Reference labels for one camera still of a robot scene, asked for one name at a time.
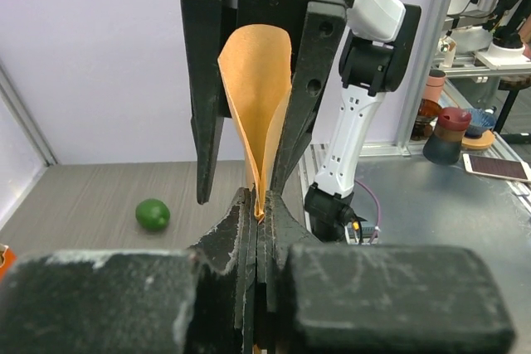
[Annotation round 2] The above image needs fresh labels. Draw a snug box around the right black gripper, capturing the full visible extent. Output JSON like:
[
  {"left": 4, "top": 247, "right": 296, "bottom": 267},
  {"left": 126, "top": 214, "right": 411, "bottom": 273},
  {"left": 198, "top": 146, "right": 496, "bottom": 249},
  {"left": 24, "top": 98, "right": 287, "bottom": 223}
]
[{"left": 181, "top": 0, "right": 346, "bottom": 205}]

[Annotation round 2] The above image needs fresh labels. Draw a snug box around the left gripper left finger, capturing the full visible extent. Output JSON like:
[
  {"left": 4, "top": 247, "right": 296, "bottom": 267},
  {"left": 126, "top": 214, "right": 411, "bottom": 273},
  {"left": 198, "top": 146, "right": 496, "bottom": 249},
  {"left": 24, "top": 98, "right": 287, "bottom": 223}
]
[{"left": 1, "top": 189, "right": 256, "bottom": 353}]

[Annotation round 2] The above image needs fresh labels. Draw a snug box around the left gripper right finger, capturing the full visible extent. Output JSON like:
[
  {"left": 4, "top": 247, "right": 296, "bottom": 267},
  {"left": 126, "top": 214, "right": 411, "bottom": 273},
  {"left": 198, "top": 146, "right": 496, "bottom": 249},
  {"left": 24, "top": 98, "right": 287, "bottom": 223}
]
[{"left": 256, "top": 193, "right": 516, "bottom": 353}]

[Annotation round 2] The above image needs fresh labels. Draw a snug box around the brown paper coffee filter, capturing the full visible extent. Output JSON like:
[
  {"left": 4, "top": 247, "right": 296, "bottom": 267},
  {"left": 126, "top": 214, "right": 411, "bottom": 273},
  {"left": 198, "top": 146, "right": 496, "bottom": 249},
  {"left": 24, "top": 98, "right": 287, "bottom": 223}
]
[{"left": 217, "top": 24, "right": 292, "bottom": 223}]

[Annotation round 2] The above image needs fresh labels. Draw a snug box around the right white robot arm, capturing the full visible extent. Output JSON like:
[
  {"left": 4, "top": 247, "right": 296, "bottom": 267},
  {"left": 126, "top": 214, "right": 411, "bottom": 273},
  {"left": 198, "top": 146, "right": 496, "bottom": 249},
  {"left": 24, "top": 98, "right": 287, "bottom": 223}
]
[{"left": 180, "top": 0, "right": 421, "bottom": 242}]

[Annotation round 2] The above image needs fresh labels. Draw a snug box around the orange filter box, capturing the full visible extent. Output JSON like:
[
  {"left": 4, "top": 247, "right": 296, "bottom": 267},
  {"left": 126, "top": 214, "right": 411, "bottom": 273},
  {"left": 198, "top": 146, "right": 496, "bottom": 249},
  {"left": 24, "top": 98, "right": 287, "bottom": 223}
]
[{"left": 0, "top": 244, "right": 17, "bottom": 279}]

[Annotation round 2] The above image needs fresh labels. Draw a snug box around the green ball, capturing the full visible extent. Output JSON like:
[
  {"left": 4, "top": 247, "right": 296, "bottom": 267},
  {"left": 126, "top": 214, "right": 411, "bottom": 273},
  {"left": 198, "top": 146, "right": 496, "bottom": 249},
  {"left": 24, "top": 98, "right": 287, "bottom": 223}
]
[{"left": 135, "top": 198, "right": 171, "bottom": 232}]

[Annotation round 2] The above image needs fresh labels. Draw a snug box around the pink cup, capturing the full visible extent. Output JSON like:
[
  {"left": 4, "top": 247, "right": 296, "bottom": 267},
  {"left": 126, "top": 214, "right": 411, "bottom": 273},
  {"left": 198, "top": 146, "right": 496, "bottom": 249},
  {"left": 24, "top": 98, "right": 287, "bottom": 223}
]
[{"left": 423, "top": 69, "right": 446, "bottom": 103}]

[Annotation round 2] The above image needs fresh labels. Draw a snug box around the brown glass jar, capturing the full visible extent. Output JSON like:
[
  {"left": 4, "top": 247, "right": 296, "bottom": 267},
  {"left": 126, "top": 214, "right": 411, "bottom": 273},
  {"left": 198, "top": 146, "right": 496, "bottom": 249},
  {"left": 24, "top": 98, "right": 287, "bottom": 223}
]
[{"left": 411, "top": 99, "right": 442, "bottom": 141}]

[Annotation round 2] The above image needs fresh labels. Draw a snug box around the dark teal jar red lid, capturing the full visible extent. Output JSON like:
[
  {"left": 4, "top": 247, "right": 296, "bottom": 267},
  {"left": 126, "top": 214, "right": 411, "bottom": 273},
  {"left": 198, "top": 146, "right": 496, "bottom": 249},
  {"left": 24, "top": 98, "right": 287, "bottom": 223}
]
[{"left": 422, "top": 107, "right": 471, "bottom": 165}]

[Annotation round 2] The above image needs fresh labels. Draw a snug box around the white smartphone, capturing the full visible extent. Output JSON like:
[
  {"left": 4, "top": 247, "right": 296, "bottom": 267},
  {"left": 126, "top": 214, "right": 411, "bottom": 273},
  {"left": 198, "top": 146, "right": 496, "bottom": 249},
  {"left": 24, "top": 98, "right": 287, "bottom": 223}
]
[{"left": 463, "top": 153, "right": 530, "bottom": 183}]

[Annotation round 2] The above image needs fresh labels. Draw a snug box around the blue bowl on wood coaster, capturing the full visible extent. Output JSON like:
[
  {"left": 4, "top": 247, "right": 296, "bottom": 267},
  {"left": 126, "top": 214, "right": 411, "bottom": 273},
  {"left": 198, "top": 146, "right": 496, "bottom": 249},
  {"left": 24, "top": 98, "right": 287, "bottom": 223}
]
[{"left": 461, "top": 108, "right": 497, "bottom": 150}]

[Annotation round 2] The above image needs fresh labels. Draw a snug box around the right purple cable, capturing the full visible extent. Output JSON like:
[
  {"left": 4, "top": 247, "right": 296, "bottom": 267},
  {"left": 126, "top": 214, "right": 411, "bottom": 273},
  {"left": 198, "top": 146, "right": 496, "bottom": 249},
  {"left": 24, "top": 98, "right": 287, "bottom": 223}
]
[{"left": 354, "top": 178, "right": 383, "bottom": 244}]

